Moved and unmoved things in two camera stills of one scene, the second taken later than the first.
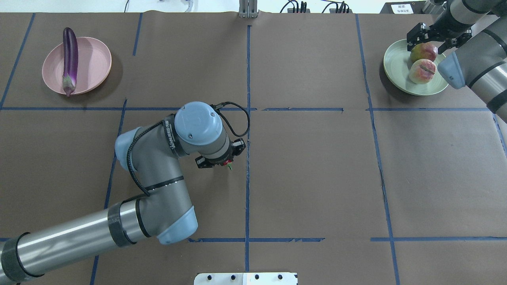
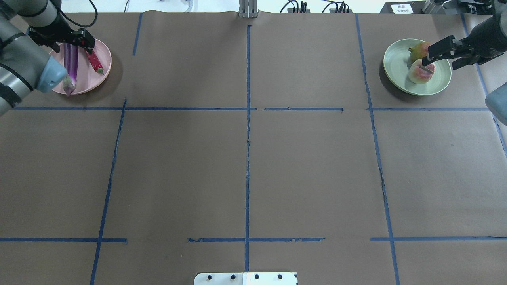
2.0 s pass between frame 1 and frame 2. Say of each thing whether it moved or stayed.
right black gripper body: moved
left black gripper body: moved
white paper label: stayed
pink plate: stayed
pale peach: stayed
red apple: stayed
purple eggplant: stayed
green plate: stayed
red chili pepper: moved
